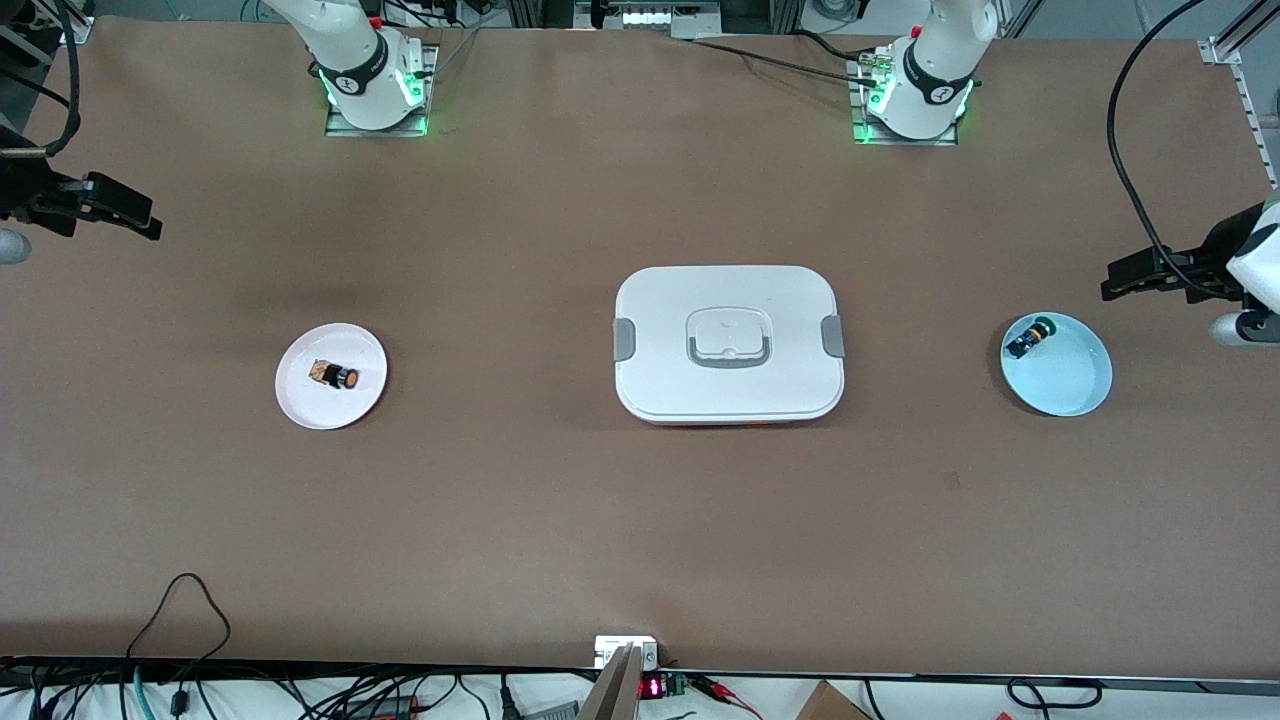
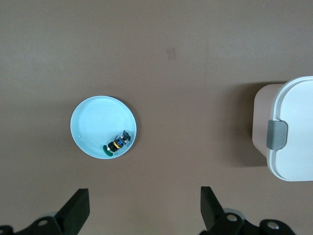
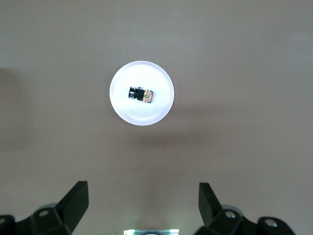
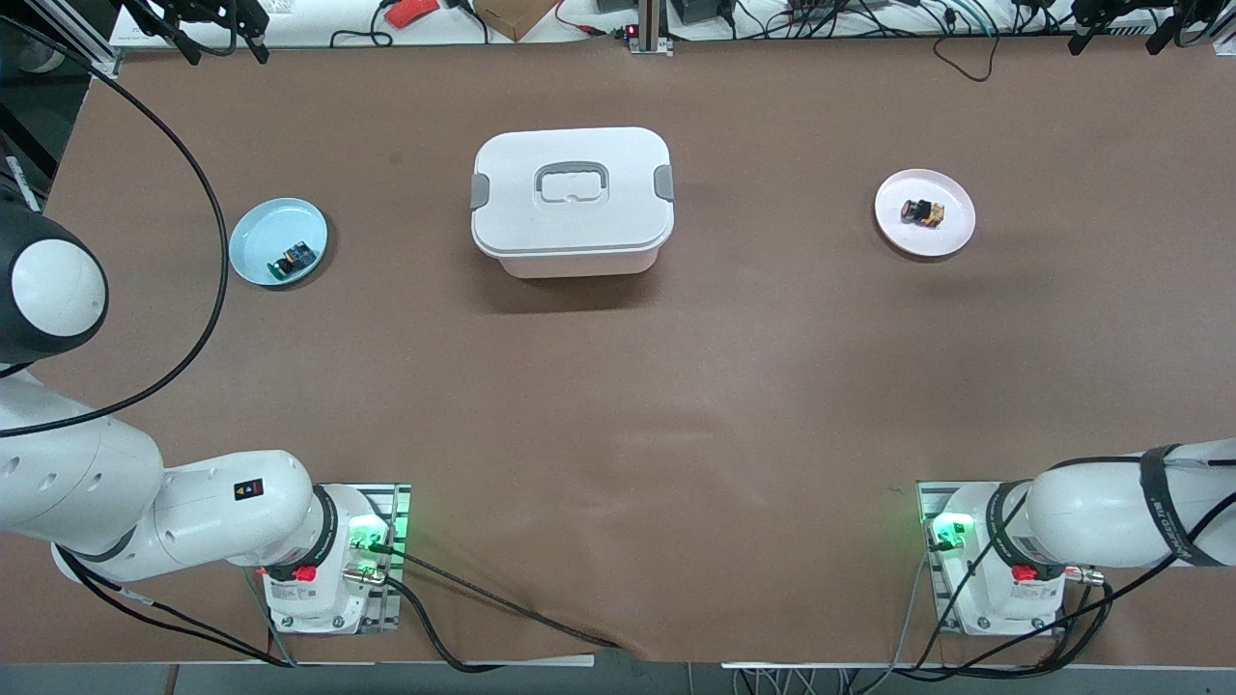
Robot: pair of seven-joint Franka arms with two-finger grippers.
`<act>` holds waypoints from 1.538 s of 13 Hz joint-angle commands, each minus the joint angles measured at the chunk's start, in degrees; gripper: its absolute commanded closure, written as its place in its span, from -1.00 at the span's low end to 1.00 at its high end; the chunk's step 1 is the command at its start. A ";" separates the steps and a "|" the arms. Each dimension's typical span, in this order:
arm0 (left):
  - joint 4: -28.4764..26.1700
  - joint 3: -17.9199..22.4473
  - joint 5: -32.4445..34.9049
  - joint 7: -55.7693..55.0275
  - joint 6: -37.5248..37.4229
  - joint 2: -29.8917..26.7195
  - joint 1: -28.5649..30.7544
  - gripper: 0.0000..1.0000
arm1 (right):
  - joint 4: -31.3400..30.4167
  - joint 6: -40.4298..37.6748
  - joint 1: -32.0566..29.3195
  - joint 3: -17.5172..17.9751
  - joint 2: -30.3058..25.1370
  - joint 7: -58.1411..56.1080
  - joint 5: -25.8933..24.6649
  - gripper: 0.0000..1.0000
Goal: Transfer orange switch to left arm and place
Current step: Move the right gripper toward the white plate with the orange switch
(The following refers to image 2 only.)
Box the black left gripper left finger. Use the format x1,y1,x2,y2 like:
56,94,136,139
0,188,90,235

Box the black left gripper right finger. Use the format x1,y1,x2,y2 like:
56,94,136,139
199,186,297,235

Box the white lidded storage box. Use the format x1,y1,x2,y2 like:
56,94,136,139
252,75,313,182

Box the light blue round plate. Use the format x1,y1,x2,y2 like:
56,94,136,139
70,95,137,159

